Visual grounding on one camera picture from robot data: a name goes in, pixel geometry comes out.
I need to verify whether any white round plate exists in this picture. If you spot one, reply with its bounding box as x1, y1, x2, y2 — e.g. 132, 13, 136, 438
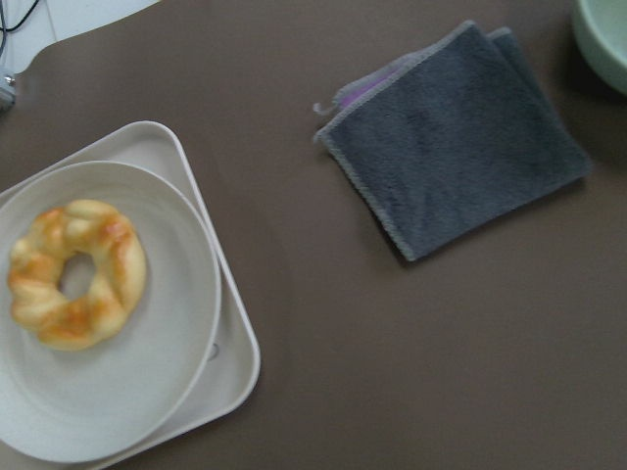
1, 162, 221, 463

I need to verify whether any yellow twisted donut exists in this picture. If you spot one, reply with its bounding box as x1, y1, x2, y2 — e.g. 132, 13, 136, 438
7, 199, 147, 352

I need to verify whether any green bowl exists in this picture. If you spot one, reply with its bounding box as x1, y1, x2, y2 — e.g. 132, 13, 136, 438
571, 0, 626, 95

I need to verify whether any grey folded cloth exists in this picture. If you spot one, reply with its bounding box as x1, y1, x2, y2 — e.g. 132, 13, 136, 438
316, 21, 592, 261

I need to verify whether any cream rabbit tray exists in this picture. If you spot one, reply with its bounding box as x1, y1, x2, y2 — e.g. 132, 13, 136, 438
1, 121, 261, 469

